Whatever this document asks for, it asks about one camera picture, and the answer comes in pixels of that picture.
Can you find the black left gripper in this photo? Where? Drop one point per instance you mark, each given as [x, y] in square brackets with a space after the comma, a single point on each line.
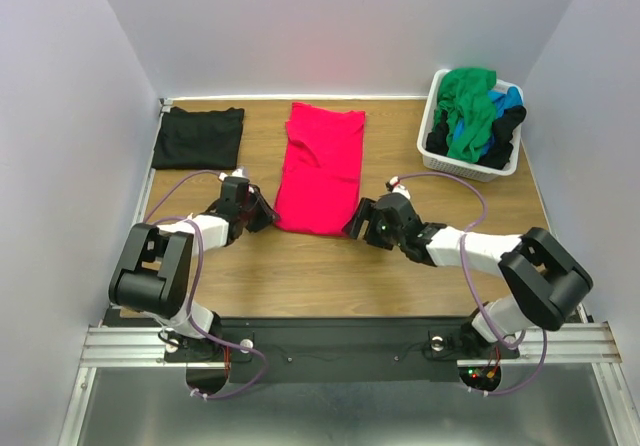
[267, 214]

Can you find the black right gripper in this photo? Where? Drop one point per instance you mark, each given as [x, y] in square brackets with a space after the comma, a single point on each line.
[367, 223]

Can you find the pink t shirt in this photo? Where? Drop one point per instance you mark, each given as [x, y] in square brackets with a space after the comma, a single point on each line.
[321, 173]

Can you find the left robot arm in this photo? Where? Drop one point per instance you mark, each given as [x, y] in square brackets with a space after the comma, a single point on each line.
[161, 264]

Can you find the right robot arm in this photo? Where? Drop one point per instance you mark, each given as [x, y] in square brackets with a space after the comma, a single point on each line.
[545, 281]

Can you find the folded black t shirt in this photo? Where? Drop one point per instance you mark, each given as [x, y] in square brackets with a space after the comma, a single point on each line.
[207, 140]

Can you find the white plastic laundry basket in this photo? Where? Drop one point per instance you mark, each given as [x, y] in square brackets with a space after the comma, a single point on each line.
[446, 164]

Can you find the black t shirt in basket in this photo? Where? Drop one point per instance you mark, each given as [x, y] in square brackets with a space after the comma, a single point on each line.
[496, 152]

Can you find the green t shirt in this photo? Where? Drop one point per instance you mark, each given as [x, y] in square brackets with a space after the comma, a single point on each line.
[464, 113]

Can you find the blue t shirt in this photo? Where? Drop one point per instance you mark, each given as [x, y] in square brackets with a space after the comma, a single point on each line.
[505, 101]

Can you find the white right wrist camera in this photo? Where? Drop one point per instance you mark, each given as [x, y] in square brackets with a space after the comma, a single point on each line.
[395, 186]

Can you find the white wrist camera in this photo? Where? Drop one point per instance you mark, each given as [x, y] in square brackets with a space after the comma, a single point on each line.
[395, 186]
[240, 172]

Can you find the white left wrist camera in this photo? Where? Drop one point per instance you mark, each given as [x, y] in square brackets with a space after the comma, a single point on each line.
[240, 172]

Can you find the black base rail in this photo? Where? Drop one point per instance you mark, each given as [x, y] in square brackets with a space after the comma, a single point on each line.
[332, 350]

